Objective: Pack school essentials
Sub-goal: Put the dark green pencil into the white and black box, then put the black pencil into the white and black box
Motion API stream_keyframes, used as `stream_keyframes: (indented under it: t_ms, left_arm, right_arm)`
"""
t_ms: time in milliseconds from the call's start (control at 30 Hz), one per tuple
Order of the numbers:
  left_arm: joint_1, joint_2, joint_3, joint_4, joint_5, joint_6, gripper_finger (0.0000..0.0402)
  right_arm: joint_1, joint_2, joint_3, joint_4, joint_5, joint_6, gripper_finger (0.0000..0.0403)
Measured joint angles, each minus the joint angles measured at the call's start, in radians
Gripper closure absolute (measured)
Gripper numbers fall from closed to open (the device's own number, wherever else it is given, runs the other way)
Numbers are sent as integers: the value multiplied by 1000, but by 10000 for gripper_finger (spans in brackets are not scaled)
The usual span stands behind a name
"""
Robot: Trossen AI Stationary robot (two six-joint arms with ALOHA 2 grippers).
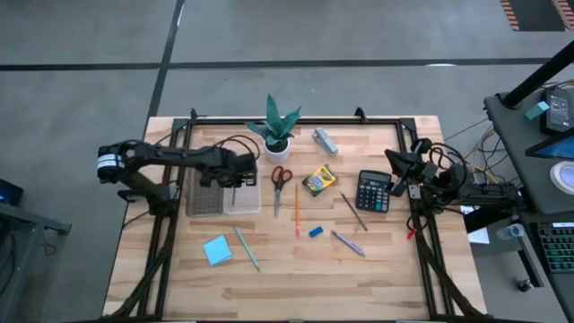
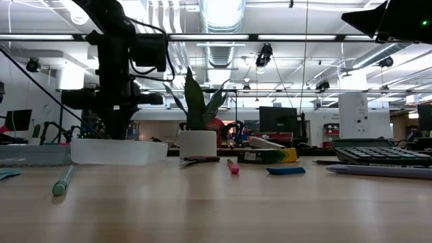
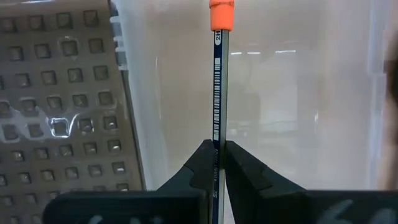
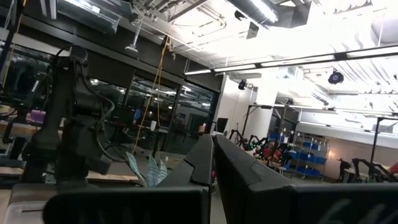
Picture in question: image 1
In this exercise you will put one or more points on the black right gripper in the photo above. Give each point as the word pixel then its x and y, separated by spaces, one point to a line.
pixel 419 172

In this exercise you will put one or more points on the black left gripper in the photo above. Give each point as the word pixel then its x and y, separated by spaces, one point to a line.
pixel 224 168

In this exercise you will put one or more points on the orange pencil pink eraser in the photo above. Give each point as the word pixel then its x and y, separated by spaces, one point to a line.
pixel 297 211

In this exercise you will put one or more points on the yellow green crayon box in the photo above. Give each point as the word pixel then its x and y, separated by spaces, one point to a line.
pixel 319 180

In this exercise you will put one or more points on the purple pen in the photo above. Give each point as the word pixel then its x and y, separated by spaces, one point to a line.
pixel 347 243

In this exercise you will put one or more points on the blue sticky notes pad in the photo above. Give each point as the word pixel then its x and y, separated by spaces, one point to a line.
pixel 217 250

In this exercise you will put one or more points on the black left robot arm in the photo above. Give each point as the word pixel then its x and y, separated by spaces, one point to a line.
pixel 179 154

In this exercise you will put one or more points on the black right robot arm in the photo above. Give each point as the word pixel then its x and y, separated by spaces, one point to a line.
pixel 484 193

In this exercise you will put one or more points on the black calculator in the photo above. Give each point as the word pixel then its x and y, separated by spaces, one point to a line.
pixel 373 190

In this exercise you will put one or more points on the clear plastic pencil case tray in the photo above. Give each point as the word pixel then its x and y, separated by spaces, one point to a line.
pixel 246 202

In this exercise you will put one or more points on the green snake plant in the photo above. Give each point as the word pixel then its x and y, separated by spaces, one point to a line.
pixel 275 123

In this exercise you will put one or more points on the grey dotted pencil case lid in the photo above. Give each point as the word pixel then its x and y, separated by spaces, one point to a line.
pixel 204 199

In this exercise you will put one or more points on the dark brown pencil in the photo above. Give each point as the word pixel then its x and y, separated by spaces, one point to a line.
pixel 354 212

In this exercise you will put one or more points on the green pencil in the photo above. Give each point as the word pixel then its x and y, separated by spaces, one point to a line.
pixel 246 249

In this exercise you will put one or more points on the grey stapler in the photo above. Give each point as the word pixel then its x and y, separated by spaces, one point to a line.
pixel 325 141

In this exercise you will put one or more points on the blue eraser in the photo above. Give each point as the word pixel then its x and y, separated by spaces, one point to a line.
pixel 315 231

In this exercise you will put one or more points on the white paper sheet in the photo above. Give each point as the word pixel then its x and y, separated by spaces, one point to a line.
pixel 479 235

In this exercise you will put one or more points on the black side desk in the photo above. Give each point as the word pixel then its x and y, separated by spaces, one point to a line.
pixel 515 148

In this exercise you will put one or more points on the clear water bottle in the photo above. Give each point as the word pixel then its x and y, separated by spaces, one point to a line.
pixel 510 231

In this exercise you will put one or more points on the small teal box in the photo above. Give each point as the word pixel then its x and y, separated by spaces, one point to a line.
pixel 536 110

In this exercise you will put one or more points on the tablet with blue screen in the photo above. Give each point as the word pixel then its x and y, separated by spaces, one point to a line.
pixel 556 148

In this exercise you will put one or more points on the white tape roll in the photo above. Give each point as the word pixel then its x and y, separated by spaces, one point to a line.
pixel 564 177

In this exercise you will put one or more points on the black caster wheel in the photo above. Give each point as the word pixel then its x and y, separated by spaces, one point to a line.
pixel 524 285

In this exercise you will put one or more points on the thick black pole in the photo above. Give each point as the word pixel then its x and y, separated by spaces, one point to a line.
pixel 538 76

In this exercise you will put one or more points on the black power adapter box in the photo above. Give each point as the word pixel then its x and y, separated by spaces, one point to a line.
pixel 559 110

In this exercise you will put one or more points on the black keyboard green keys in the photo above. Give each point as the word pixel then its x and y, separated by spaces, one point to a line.
pixel 558 247

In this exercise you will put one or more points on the black hazard-striped floor mat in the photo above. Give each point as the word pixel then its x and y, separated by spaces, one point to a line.
pixel 536 13

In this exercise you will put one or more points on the dark grey side table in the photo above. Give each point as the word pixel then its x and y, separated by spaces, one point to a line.
pixel 22 233

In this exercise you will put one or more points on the black device with light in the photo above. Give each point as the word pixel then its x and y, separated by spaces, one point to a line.
pixel 9 193

